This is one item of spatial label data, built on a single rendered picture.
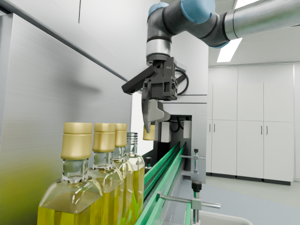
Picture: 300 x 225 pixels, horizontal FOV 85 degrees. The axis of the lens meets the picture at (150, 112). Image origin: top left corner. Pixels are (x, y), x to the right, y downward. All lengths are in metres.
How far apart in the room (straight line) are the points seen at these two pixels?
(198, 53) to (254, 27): 0.95
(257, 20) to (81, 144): 0.45
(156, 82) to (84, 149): 0.29
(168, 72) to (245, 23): 0.21
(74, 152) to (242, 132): 4.07
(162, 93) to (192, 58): 0.99
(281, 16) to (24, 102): 0.52
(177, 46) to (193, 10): 1.04
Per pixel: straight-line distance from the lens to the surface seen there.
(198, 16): 0.45
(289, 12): 0.49
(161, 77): 0.47
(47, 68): 0.36
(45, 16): 0.40
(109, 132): 0.26
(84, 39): 0.48
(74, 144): 0.22
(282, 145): 4.44
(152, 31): 0.51
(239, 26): 0.51
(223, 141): 4.13
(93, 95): 0.46
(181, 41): 1.49
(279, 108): 4.43
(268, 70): 5.01
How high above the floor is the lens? 1.17
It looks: 4 degrees up
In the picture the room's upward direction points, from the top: 2 degrees clockwise
